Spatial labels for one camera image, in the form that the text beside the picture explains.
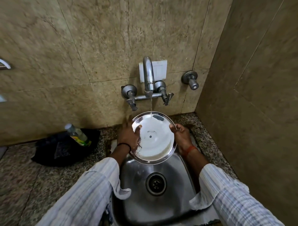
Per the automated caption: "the person's left hand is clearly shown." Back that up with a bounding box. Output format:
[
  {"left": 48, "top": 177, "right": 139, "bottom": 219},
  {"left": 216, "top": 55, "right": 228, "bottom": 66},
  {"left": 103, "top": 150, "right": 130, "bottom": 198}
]
[{"left": 117, "top": 121, "right": 142, "bottom": 153}]

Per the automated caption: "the person's right hand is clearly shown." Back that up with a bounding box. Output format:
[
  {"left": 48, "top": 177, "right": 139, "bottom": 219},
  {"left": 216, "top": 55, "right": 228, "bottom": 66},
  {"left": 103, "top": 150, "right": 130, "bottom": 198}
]
[{"left": 169, "top": 123, "right": 194, "bottom": 154}]

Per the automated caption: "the round steel plate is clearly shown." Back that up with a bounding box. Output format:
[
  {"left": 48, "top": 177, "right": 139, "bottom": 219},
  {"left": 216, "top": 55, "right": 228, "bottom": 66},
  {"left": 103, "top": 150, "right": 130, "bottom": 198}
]
[{"left": 129, "top": 111, "right": 177, "bottom": 165}]

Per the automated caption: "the person's left forearm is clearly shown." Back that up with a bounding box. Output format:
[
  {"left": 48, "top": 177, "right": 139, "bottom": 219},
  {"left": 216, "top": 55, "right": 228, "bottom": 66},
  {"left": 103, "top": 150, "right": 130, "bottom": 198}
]
[{"left": 35, "top": 145, "right": 132, "bottom": 226}]

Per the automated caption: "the person's right forearm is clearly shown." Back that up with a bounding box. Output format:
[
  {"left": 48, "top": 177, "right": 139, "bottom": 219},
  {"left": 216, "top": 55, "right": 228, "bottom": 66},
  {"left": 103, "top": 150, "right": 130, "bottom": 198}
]
[{"left": 183, "top": 146, "right": 285, "bottom": 226}]

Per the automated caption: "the black wrist band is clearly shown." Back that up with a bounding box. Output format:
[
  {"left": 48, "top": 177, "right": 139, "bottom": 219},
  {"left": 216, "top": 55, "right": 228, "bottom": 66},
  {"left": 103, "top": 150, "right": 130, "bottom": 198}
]
[{"left": 116, "top": 143, "right": 132, "bottom": 153}]

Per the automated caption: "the orange wrist thread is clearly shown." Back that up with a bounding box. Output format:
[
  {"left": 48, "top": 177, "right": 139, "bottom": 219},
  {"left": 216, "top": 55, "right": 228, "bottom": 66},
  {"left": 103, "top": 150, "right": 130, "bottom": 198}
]
[{"left": 182, "top": 146, "right": 198, "bottom": 157}]

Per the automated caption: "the sink drain strainer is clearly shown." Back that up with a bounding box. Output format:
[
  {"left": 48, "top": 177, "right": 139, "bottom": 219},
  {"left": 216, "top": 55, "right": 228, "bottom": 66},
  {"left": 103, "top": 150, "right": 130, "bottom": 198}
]
[{"left": 145, "top": 172, "right": 167, "bottom": 196}]

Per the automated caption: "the clear plastic bottle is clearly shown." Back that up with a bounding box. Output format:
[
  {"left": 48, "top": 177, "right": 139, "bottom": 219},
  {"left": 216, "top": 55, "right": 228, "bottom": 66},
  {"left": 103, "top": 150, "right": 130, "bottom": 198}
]
[{"left": 64, "top": 123, "right": 92, "bottom": 147}]

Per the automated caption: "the steel sink basin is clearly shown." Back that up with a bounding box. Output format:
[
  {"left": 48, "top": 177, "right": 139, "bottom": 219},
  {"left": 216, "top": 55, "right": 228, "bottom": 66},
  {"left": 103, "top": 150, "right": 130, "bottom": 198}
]
[{"left": 109, "top": 136, "right": 220, "bottom": 226}]

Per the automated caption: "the black cloth bag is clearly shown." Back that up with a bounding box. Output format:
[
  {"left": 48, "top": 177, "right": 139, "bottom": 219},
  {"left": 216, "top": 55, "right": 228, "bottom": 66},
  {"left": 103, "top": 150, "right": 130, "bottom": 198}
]
[{"left": 31, "top": 129, "right": 101, "bottom": 167}]

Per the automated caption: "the chrome wall mixer tap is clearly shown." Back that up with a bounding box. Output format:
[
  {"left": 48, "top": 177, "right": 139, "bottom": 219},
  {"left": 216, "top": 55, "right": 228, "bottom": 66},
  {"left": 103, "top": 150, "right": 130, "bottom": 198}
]
[{"left": 121, "top": 56, "right": 174, "bottom": 111}]

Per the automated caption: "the chrome wall stop valve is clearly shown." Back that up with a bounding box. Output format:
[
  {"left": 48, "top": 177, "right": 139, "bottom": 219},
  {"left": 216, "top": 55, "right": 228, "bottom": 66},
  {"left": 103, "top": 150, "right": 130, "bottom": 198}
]
[{"left": 181, "top": 70, "right": 199, "bottom": 91}]

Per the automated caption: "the white wall switch plate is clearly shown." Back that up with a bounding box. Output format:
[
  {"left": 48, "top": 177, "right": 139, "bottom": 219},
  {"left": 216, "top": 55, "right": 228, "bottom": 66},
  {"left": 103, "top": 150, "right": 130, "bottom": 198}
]
[{"left": 139, "top": 60, "right": 168, "bottom": 83}]

